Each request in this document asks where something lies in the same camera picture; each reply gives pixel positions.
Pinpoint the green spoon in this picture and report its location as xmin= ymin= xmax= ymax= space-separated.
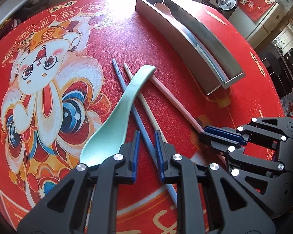
xmin=80 ymin=65 xmax=156 ymax=167

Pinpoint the pink chopstick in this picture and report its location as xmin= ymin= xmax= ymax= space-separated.
xmin=150 ymin=75 xmax=204 ymax=133

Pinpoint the green chopstick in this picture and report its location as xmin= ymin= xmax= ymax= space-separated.
xmin=123 ymin=63 xmax=167 ymax=143

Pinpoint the blue chopstick long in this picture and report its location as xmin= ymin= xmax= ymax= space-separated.
xmin=112 ymin=58 xmax=177 ymax=207

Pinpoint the pink spoon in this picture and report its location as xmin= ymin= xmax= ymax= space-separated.
xmin=154 ymin=2 xmax=229 ymax=81

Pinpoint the blue spoon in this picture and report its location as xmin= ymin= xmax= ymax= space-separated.
xmin=183 ymin=28 xmax=228 ymax=82

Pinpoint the black chair right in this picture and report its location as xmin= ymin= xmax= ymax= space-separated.
xmin=261 ymin=51 xmax=282 ymax=77

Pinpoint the white refrigerator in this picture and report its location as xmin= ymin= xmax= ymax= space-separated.
xmin=229 ymin=0 xmax=293 ymax=48

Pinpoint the steel utensil tray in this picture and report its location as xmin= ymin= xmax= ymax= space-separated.
xmin=135 ymin=0 xmax=245 ymax=95

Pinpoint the red printed table mat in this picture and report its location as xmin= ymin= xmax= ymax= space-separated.
xmin=0 ymin=0 xmax=283 ymax=230

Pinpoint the red cloth on refrigerator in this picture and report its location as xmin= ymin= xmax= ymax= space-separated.
xmin=238 ymin=0 xmax=276 ymax=22

